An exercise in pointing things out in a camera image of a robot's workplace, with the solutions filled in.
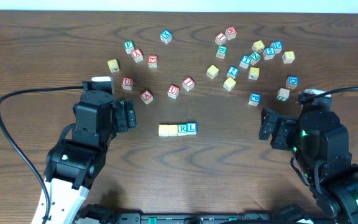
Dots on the green B letter block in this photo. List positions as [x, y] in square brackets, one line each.
[221, 51]

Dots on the blue L letter block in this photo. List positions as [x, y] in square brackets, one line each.
[191, 128]

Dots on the yellow block beside R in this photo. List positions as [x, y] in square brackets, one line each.
[229, 84]

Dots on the red A letter block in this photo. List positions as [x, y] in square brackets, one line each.
[147, 97]

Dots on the red I block top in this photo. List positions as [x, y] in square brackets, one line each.
[221, 39]

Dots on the blue X letter block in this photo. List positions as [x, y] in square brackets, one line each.
[166, 36]

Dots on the yellow C letter block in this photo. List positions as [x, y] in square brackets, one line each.
[163, 130]

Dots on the yellow block top right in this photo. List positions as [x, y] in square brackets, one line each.
[258, 46]

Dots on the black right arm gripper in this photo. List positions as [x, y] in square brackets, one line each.
[274, 128]

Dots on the yellow 8 number block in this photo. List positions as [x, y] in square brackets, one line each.
[288, 57]

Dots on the red E letter block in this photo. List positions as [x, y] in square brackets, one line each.
[153, 61]

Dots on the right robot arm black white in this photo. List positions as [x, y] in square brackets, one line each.
[320, 145]

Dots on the yellow block far left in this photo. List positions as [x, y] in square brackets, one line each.
[113, 65]

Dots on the blue P letter block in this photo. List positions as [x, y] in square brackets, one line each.
[254, 99]

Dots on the yellow O letter block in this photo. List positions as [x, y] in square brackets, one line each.
[173, 130]

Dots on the red i block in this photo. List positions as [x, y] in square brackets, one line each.
[188, 83]
[221, 39]

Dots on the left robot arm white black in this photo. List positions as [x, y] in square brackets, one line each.
[80, 154]

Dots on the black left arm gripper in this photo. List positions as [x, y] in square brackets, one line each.
[126, 115]

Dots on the blue 2 number block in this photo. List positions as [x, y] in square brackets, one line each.
[232, 72]

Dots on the green Z letter block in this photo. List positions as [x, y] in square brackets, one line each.
[255, 57]

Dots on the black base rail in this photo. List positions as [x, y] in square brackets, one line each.
[136, 218]

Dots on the red I block middle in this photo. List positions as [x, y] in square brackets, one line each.
[188, 83]

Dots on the red U letter block left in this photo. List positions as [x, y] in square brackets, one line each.
[127, 83]

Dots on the blue D block top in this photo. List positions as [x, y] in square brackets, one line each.
[277, 46]

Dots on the blue 5 number block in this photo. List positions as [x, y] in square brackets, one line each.
[268, 53]

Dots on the red X letter block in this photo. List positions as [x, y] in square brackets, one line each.
[137, 55]

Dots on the yellow block centre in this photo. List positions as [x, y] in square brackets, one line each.
[212, 71]

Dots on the red U letter block middle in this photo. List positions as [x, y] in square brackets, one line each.
[173, 91]

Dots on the blue d block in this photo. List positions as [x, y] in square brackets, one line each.
[277, 46]
[291, 82]

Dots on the white green block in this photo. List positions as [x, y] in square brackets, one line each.
[283, 94]

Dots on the red M letter block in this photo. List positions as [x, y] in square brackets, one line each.
[230, 33]

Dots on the red u letter block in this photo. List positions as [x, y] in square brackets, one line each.
[173, 91]
[127, 83]

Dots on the blue D block right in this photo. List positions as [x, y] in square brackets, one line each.
[291, 82]

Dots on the yellow block right middle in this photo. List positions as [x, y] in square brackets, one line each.
[254, 73]

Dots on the green F letter block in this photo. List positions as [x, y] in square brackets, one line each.
[129, 46]

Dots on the blue T letter block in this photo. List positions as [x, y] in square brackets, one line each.
[245, 61]

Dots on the green R letter block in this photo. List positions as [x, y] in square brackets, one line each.
[182, 129]

